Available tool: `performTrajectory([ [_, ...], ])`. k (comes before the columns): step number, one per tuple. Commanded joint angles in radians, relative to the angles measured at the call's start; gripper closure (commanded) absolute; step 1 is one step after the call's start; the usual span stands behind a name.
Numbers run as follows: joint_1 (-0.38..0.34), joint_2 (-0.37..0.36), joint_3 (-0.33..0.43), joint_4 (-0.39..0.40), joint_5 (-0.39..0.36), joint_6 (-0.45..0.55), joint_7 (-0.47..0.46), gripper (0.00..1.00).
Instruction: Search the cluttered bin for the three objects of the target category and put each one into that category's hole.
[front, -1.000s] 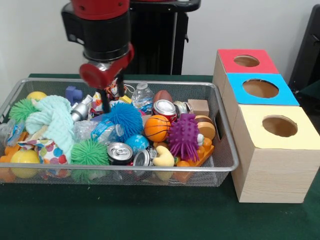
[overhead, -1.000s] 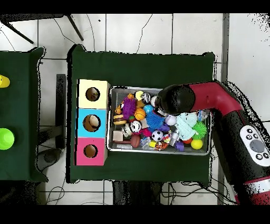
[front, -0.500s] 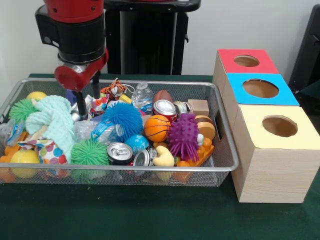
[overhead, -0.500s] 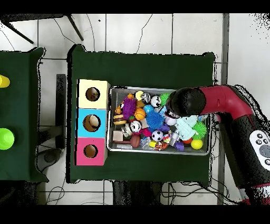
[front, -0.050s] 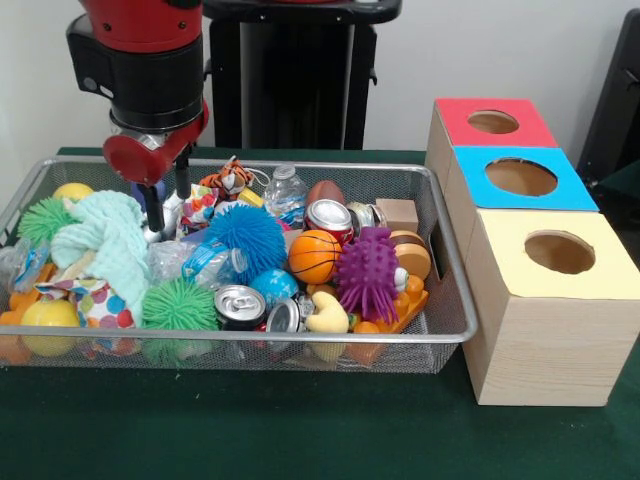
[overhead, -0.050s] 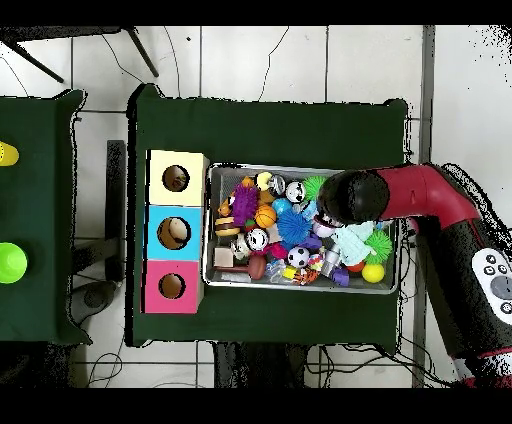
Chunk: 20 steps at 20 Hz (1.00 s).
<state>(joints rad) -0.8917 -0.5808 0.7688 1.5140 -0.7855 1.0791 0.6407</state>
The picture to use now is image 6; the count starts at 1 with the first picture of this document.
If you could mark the green plastic cup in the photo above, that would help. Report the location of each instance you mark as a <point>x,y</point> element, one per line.
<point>11,262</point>

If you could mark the shallow silver mesh bin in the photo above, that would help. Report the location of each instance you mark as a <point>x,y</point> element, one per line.
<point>228,180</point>

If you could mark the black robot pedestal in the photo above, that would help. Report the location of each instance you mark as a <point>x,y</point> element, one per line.
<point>260,364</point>

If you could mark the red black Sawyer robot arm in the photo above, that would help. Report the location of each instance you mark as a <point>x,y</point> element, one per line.
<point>420,192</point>

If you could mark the beige ball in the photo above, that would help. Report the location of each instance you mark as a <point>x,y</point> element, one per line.
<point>178,228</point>

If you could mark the mint green cloth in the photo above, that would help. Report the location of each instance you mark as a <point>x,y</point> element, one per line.
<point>352,244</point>

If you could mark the black metal stand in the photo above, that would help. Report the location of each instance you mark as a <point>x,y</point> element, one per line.
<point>60,32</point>

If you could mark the tiger plush toy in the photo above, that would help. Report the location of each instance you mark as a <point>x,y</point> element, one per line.
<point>306,276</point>

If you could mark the yellow plastic cup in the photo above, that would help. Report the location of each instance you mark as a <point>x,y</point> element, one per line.
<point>8,154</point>

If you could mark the orange toy basketball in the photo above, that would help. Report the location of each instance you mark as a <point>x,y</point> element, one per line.
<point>265,216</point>

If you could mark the purple spiky rubber toy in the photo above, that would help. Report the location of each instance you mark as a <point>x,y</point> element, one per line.
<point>244,204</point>

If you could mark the red soda can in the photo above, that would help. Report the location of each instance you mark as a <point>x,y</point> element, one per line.
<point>257,238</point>

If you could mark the dark green tablecloth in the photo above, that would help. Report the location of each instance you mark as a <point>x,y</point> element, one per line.
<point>260,132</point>
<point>36,200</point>

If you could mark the blue spiky rubber ball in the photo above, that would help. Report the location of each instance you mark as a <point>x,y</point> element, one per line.
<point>293,226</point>

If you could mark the green spiky rubber ball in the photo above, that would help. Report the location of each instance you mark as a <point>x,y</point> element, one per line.
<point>314,187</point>

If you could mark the toy hamburger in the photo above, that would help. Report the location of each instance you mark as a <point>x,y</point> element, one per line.
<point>226,226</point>

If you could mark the wooden box with three holes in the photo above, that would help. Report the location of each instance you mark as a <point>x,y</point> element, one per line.
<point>192,224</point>

